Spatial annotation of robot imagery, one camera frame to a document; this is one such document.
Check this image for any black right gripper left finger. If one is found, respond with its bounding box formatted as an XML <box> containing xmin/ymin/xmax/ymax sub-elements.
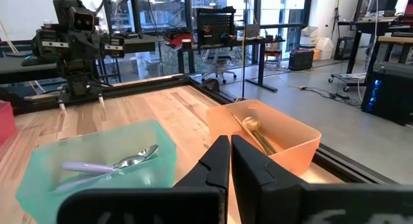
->
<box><xmin>56</xmin><ymin>135</ymin><xmax>231</xmax><ymax>224</ymax></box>

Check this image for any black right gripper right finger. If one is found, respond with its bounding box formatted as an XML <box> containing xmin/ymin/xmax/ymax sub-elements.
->
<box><xmin>230</xmin><ymin>134</ymin><xmax>413</xmax><ymax>224</ymax></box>

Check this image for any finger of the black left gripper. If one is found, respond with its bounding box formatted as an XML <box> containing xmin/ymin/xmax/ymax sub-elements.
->
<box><xmin>31</xmin><ymin>32</ymin><xmax>83</xmax><ymax>63</ymax></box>
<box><xmin>82</xmin><ymin>32</ymin><xmax>126</xmax><ymax>63</ymax></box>

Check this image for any purple-handled silver spoon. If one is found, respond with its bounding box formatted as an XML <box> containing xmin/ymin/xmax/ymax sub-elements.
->
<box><xmin>55</xmin><ymin>144</ymin><xmax>159</xmax><ymax>192</ymax></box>
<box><xmin>60</xmin><ymin>154</ymin><xmax>146</xmax><ymax>175</ymax></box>

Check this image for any black computer mouse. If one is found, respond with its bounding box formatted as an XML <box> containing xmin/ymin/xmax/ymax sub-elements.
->
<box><xmin>21</xmin><ymin>55</ymin><xmax>46</xmax><ymax>67</ymax></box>

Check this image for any grey desk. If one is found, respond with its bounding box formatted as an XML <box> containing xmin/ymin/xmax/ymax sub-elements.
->
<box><xmin>0</xmin><ymin>52</ymin><xmax>62</xmax><ymax>86</ymax></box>

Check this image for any orange translucent plastic bin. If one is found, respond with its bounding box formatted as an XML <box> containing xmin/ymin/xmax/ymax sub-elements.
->
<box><xmin>205</xmin><ymin>99</ymin><xmax>323</xmax><ymax>176</ymax></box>

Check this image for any large glass window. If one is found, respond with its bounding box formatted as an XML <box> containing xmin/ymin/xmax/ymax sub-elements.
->
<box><xmin>103</xmin><ymin>0</ymin><xmax>314</xmax><ymax>79</ymax></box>

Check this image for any pink plastic bin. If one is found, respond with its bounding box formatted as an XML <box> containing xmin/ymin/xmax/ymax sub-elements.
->
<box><xmin>0</xmin><ymin>100</ymin><xmax>19</xmax><ymax>160</ymax></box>

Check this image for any black tripod stand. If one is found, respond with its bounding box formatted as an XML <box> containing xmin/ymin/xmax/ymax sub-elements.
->
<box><xmin>240</xmin><ymin>0</ymin><xmax>251</xmax><ymax>102</ymax></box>

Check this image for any office chair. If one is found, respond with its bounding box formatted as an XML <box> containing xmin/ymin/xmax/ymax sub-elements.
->
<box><xmin>200</xmin><ymin>49</ymin><xmax>238</xmax><ymax>85</ymax></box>

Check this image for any black desk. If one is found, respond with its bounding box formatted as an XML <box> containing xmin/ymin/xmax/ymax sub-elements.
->
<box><xmin>176</xmin><ymin>36</ymin><xmax>287</xmax><ymax>92</ymax></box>

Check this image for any black pegboard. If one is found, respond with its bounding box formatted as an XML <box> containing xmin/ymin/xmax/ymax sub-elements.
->
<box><xmin>196</xmin><ymin>6</ymin><xmax>237</xmax><ymax>47</ymax></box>

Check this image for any black crate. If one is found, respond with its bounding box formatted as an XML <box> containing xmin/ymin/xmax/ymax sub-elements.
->
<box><xmin>288</xmin><ymin>48</ymin><xmax>316</xmax><ymax>72</ymax></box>

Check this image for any wheeled cart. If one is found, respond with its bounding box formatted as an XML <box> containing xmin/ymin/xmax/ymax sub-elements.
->
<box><xmin>328</xmin><ymin>72</ymin><xmax>368</xmax><ymax>92</ymax></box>

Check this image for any teal translucent plastic bin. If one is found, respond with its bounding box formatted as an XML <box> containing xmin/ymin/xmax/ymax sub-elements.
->
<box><xmin>15</xmin><ymin>119</ymin><xmax>177</xmax><ymax>224</ymax></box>

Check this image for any white cardboard box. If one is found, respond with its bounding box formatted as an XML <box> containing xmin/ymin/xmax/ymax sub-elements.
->
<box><xmin>315</xmin><ymin>37</ymin><xmax>336</xmax><ymax>61</ymax></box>
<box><xmin>299</xmin><ymin>26</ymin><xmax>319</xmax><ymax>47</ymax></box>

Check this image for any black computer tower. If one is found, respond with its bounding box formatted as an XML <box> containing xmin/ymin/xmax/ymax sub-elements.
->
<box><xmin>360</xmin><ymin>68</ymin><xmax>413</xmax><ymax>127</ymax></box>

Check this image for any black table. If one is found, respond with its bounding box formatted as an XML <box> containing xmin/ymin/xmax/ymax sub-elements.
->
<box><xmin>335</xmin><ymin>15</ymin><xmax>401</xmax><ymax>76</ymax></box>

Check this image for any wooden-top table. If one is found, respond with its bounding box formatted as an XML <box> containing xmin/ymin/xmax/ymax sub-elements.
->
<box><xmin>367</xmin><ymin>35</ymin><xmax>413</xmax><ymax>68</ymax></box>

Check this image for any black computer monitor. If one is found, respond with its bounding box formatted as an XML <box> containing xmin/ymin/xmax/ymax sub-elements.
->
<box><xmin>367</xmin><ymin>0</ymin><xmax>403</xmax><ymax>17</ymax></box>

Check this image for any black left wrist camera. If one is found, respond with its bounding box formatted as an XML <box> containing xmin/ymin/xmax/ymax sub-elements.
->
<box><xmin>68</xmin><ymin>6</ymin><xmax>99</xmax><ymax>34</ymax></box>

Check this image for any black aluminium table frame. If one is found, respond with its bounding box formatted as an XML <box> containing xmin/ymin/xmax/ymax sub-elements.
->
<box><xmin>0</xmin><ymin>74</ymin><xmax>399</xmax><ymax>186</ymax></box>

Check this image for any black floor cable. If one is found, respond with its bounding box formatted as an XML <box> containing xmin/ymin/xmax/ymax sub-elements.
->
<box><xmin>267</xmin><ymin>65</ymin><xmax>362</xmax><ymax>107</ymax></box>

